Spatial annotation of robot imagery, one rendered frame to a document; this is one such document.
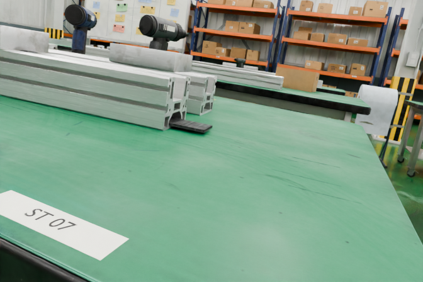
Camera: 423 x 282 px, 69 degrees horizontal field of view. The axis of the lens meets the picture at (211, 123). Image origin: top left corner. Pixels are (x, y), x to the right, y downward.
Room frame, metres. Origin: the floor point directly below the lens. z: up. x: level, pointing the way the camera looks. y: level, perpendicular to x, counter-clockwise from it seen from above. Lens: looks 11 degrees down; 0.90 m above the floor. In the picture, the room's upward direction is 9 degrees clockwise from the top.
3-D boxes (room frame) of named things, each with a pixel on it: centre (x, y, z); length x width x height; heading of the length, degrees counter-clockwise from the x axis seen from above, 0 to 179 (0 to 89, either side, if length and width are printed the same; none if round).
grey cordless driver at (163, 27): (0.98, 0.17, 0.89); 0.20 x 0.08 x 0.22; 148
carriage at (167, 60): (0.74, 0.16, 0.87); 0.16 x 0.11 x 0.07; 76
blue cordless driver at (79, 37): (1.01, 0.44, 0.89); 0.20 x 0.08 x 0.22; 7
